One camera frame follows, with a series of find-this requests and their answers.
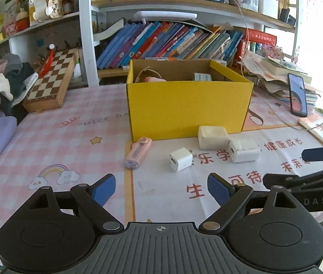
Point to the small white charger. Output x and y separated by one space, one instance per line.
181 159

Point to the white shelf unit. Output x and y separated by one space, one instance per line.
86 34

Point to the small black box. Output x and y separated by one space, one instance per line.
287 17

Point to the pink and white book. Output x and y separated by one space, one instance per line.
318 127

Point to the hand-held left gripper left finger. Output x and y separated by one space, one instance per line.
104 189

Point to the red tassel ornament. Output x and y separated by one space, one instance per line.
49 60

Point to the pale green packet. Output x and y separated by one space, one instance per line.
202 77

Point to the stack of papers and books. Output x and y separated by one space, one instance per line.
272 71

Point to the white plush toy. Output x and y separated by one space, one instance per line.
46 1

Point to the row of colourful books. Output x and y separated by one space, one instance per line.
164 44

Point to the white storage box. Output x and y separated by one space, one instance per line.
267 5

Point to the wooden chess box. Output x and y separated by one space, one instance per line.
51 82

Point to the pink handheld device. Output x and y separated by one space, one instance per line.
137 152

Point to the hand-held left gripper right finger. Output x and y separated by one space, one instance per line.
218 189

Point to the white mat with red print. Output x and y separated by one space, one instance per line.
167 197

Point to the cream rectangular charger block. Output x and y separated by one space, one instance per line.
212 137

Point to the dark clothes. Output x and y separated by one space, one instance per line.
19 77

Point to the large white charger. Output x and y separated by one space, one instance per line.
244 151

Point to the yellow cardboard box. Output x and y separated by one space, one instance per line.
178 108

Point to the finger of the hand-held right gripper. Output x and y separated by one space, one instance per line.
281 179
317 154

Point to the pink chequered tablecloth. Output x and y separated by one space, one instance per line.
50 142

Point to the black upright smartphone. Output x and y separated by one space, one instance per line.
297 95

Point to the red box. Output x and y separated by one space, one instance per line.
262 36

